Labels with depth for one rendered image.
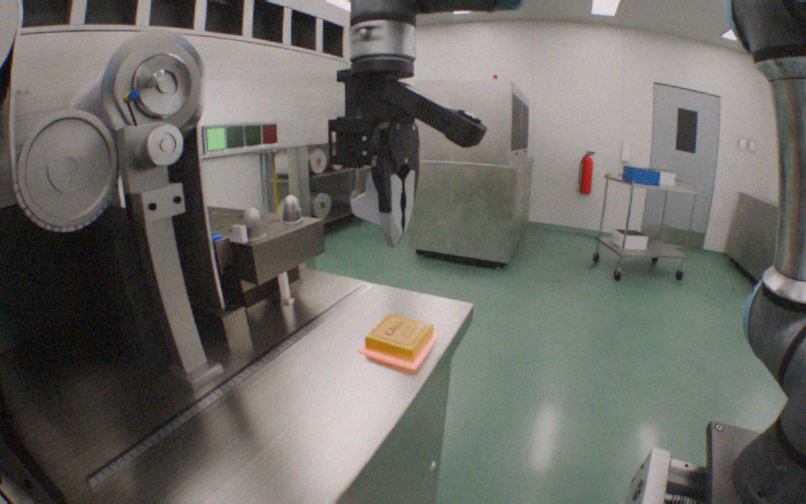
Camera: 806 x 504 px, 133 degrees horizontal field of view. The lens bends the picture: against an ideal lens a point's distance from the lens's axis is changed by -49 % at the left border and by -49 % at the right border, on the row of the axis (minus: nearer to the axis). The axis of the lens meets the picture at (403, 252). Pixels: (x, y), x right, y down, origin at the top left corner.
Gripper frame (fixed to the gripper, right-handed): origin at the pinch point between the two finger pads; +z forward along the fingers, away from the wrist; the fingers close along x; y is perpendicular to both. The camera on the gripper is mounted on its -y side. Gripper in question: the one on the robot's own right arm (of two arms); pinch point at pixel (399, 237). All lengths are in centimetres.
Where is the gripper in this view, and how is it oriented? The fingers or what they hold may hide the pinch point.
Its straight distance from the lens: 40.9
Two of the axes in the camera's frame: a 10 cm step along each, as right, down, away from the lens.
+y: -9.0, -1.5, 4.1
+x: -4.4, 3.0, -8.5
